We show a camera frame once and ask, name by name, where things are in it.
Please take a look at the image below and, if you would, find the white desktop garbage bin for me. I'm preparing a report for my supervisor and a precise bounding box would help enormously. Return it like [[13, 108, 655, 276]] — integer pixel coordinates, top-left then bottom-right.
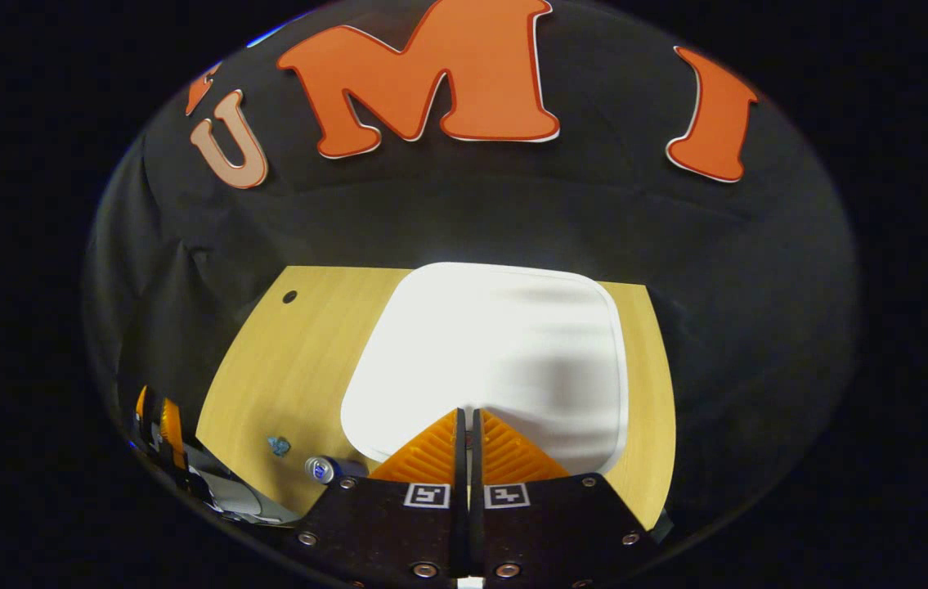
[[339, 262, 630, 477]]

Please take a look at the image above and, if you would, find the wooden desktop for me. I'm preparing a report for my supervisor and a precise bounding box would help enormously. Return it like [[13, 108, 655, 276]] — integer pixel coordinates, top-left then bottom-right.
[[195, 266, 677, 531]]

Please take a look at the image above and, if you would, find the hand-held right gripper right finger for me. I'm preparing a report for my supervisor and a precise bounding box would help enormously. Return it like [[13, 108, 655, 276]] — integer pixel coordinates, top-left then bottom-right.
[[470, 407, 665, 589]]

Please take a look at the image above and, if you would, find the black backdrop cloth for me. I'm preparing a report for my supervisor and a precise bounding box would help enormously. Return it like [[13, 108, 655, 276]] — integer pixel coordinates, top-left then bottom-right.
[[83, 0, 861, 541]]

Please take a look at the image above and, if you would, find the blue and silver pop can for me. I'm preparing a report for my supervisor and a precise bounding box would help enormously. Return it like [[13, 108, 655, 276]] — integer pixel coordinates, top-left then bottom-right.
[[304, 456, 370, 485]]

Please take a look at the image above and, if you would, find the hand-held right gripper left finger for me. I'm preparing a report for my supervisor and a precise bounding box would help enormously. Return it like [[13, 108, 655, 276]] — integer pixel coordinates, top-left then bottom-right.
[[292, 407, 469, 589]]

